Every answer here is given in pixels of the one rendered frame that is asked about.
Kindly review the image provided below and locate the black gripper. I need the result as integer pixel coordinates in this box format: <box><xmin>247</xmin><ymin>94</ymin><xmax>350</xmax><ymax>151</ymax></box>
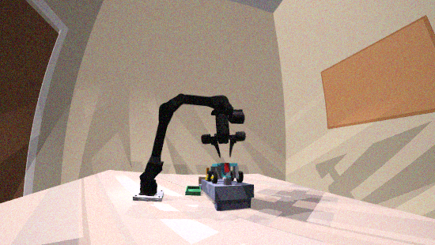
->
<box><xmin>201</xmin><ymin>120</ymin><xmax>246</xmax><ymax>157</ymax></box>

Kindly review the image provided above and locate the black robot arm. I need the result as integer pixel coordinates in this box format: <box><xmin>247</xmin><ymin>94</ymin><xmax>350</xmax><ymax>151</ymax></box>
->
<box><xmin>138</xmin><ymin>93</ymin><xmax>245</xmax><ymax>196</ymax></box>

